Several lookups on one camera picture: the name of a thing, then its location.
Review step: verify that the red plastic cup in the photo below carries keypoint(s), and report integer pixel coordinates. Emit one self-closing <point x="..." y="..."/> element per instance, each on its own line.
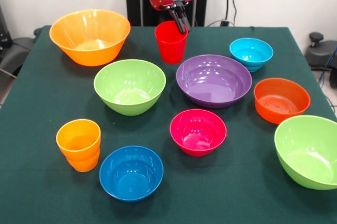
<point x="171" y="47"/>

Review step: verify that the purple plastic bowl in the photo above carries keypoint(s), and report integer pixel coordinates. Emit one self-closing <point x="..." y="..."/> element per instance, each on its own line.
<point x="213" y="81"/>

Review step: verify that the cyan plastic bowl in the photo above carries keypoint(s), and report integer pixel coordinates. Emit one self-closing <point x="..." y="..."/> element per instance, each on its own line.
<point x="250" y="50"/>

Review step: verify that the green plastic bowl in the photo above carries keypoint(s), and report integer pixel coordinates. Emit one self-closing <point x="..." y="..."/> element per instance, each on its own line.
<point x="308" y="153"/>
<point x="129" y="87"/>

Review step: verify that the large orange plastic bowl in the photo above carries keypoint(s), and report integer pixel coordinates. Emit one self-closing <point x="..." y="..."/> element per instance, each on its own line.
<point x="89" y="29"/>

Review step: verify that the pink plastic bowl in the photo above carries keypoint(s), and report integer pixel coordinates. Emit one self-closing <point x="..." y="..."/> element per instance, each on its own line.
<point x="197" y="131"/>

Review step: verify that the red-orange plastic bowl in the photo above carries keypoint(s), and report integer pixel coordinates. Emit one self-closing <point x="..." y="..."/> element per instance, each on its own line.
<point x="281" y="97"/>

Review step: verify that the orange plastic cup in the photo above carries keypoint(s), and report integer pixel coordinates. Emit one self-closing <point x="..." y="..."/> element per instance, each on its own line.
<point x="79" y="142"/>

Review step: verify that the blue plastic bowl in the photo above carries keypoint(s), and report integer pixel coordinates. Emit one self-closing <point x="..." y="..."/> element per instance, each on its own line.
<point x="131" y="174"/>

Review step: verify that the dark green tablecloth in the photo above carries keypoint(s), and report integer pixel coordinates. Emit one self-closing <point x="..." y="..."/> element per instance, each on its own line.
<point x="223" y="195"/>

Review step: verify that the black pedestal foot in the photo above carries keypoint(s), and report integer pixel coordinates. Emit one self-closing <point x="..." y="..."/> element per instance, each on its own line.
<point x="319" y="52"/>
<point x="15" y="50"/>

